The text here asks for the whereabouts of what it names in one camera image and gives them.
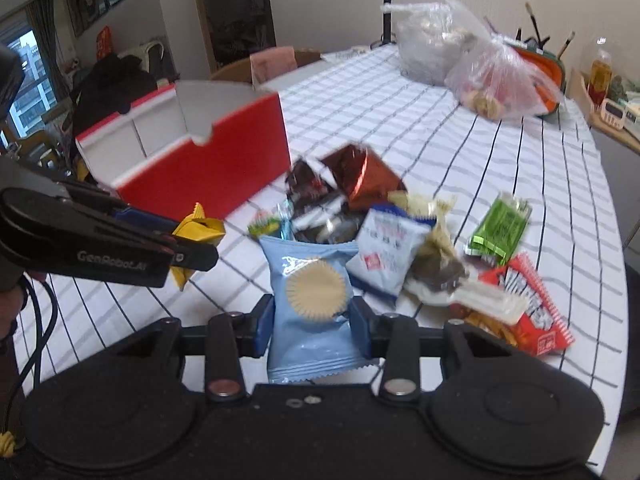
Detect yellow foil snack packet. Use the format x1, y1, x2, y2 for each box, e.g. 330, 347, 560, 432
171, 203, 226, 292

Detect light blue cake packet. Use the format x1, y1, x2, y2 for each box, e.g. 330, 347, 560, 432
258, 236, 376, 384

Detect white blue snack packet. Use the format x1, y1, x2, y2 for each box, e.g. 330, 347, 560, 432
346, 204, 435, 302

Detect cream yellow pastry packet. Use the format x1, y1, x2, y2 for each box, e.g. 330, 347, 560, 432
387, 191, 460, 288

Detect small green jelly cup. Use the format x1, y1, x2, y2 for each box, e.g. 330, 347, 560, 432
247, 210, 281, 238

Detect black cookie wrapper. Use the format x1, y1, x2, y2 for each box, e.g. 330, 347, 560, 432
292, 192, 367, 245

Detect blue candy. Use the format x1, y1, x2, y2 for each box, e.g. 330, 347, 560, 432
277, 198, 295, 240

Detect green snack bar packet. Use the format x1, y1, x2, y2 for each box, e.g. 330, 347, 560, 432
464, 192, 532, 266

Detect red crispy noodle packet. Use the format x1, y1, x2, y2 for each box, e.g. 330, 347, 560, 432
451, 252, 574, 356

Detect dark red foil snack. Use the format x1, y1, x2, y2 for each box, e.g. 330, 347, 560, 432
320, 144, 407, 210

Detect brown chocolate candy packet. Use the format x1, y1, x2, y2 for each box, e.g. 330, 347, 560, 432
285, 159, 335, 214

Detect pink plastic bag of snacks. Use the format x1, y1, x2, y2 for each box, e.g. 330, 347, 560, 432
412, 0, 564, 122

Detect person left hand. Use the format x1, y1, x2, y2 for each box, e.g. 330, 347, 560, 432
0, 271, 47, 344

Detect red white cardboard box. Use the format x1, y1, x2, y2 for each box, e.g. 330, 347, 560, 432
76, 80, 291, 221

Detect left wooden chair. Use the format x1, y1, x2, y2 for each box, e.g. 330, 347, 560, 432
210, 47, 321, 86

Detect pink towel on chair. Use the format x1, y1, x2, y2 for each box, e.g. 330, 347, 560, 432
250, 47, 297, 87

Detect checkered white tablecloth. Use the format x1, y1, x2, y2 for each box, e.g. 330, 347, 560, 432
38, 47, 628, 469

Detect dark bookshelf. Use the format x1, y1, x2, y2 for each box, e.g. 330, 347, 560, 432
196, 0, 277, 70

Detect clear plastic bag white contents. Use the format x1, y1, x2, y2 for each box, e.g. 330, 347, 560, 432
381, 2, 477, 86

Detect orange folding basket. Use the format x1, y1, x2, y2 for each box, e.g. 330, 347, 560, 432
504, 38, 566, 118

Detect pink digital timer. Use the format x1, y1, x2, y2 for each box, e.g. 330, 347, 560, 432
600, 99, 626, 131

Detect amber liquid bottle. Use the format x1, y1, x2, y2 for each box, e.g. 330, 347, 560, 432
587, 37, 613, 107

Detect black cable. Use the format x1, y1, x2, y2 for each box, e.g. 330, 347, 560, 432
0, 276, 61, 461

